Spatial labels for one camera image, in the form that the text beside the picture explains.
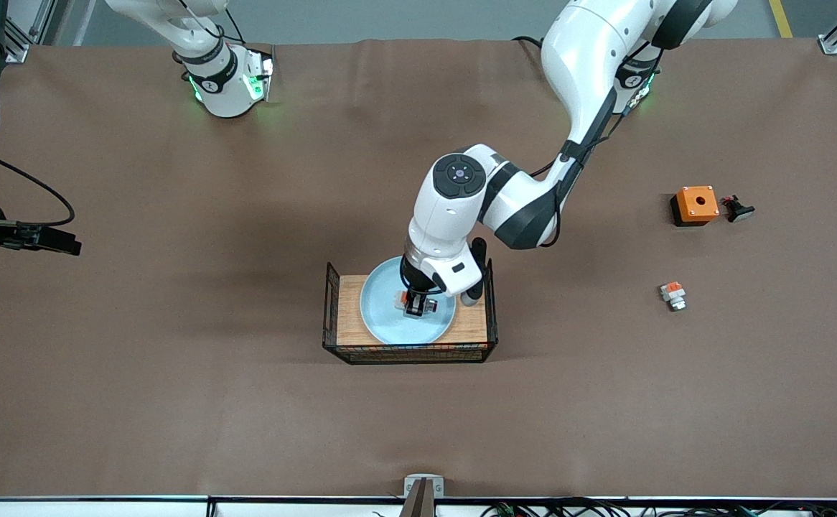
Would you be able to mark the wooden board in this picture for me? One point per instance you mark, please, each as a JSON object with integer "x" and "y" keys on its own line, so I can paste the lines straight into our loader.
{"x": 349, "y": 309}

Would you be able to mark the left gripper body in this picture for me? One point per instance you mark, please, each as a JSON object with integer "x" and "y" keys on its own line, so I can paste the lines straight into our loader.
{"x": 413, "y": 282}

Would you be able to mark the small black knob part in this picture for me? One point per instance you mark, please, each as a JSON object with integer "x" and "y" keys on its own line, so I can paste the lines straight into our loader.
{"x": 740, "y": 212}

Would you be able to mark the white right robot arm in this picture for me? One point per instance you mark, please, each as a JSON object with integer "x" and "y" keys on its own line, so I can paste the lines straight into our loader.
{"x": 217, "y": 79}

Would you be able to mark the brown table cover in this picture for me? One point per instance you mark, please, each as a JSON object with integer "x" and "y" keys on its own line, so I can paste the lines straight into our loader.
{"x": 174, "y": 323}

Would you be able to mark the orange button enclosure box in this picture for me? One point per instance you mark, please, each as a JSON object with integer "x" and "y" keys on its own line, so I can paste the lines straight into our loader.
{"x": 697, "y": 203}

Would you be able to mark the red push button switch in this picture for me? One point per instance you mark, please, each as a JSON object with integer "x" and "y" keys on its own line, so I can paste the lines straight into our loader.
{"x": 432, "y": 305}

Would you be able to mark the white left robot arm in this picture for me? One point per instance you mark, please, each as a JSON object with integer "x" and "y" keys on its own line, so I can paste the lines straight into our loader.
{"x": 591, "y": 57}

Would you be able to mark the light blue round plate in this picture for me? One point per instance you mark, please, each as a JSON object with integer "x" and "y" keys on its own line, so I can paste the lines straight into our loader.
{"x": 382, "y": 316}

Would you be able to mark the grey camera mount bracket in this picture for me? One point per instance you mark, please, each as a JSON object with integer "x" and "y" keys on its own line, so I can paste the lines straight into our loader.
{"x": 423, "y": 495}

